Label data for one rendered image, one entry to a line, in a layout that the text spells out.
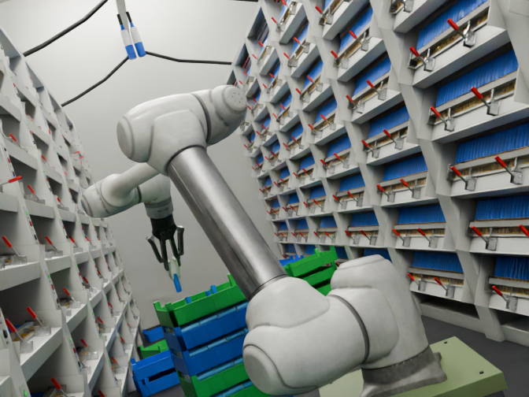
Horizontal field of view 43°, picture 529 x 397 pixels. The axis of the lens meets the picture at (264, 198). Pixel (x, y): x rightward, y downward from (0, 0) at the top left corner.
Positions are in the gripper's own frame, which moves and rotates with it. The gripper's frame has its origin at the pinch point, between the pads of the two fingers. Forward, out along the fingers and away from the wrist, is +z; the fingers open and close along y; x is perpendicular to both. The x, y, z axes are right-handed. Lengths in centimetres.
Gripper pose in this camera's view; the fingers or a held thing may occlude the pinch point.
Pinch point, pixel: (172, 268)
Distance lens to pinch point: 231.0
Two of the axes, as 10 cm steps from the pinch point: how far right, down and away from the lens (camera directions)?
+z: 1.5, 9.1, 3.9
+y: 8.8, -3.0, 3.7
